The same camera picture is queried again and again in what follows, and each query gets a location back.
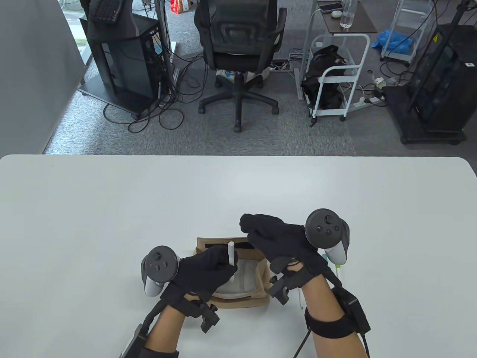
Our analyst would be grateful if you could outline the black computer stand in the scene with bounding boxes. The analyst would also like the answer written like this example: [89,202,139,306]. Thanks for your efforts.
[78,0,166,120]

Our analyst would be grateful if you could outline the black backpack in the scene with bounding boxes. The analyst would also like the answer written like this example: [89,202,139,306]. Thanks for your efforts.
[301,45,349,110]

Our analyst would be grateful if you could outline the person's left hand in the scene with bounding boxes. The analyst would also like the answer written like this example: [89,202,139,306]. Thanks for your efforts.
[160,245,240,317]

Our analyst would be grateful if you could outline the white metal rack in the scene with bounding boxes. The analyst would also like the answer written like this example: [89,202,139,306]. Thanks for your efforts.
[380,0,435,64]

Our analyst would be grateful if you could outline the clear water bottle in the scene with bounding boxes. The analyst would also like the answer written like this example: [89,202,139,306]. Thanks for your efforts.
[340,0,357,28]

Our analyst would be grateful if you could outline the black keyboard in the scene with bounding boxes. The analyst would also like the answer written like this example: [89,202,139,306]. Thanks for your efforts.
[89,0,123,23]

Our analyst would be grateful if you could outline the green cap twist pen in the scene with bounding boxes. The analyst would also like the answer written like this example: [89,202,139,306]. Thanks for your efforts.
[228,241,239,282]

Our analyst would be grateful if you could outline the black wrist strap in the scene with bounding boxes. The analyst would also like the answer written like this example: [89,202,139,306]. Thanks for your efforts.
[305,308,359,339]
[143,347,179,358]

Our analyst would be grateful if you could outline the black handheld controller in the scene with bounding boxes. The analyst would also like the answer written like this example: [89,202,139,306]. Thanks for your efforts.
[141,245,182,298]
[305,208,351,266]

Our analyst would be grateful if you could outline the black computer tower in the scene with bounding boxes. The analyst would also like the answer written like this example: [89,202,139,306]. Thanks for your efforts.
[98,37,161,101]

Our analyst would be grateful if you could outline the person's right hand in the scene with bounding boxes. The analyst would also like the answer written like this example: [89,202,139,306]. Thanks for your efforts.
[239,213,339,289]

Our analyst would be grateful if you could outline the black office chair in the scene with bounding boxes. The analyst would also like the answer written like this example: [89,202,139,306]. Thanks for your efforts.
[194,0,288,133]

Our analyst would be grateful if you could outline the black wrist sensor box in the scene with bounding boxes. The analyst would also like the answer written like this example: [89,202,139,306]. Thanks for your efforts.
[333,287,371,335]
[119,324,148,358]

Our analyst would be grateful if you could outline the tan fabric pencil pouch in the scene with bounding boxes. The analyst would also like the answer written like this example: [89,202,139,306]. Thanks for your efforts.
[194,237,272,309]

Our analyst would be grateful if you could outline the white power strip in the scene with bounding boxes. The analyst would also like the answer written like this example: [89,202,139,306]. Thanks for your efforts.
[350,96,386,110]

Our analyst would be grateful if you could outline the tangle of black floor cables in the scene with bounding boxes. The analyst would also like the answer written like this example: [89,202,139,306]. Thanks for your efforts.
[102,48,209,134]

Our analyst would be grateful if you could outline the blue plastic bag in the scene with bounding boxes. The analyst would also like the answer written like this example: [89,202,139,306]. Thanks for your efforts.
[371,29,414,54]

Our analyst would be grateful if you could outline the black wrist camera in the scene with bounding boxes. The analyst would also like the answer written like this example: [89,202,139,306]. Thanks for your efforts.
[268,274,296,305]
[194,302,220,333]

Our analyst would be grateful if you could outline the white tubular rolling cart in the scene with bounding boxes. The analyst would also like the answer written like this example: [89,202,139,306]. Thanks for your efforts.
[309,34,371,127]

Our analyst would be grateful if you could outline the black equipment cart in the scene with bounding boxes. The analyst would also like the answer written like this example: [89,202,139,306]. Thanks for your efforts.
[384,23,477,145]

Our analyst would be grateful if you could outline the brown side table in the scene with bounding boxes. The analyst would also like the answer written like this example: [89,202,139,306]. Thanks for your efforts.
[296,0,378,101]

